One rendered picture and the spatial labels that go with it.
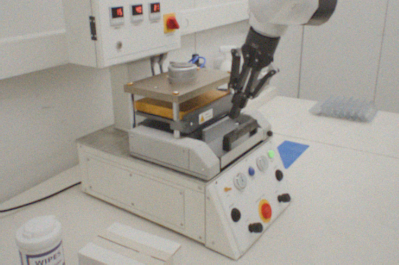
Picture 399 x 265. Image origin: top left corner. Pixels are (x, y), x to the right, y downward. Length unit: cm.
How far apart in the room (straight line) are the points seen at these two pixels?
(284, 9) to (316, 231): 61
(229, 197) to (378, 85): 260
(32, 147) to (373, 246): 101
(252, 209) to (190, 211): 16
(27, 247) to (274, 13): 65
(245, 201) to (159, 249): 27
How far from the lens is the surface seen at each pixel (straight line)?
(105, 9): 108
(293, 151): 157
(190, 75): 109
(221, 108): 112
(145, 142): 105
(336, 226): 118
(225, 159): 101
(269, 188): 116
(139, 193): 113
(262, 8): 79
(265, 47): 95
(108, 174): 119
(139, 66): 123
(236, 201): 103
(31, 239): 93
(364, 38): 344
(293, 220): 118
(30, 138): 140
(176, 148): 99
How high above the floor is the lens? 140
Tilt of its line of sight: 19 degrees down
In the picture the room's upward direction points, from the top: 1 degrees counter-clockwise
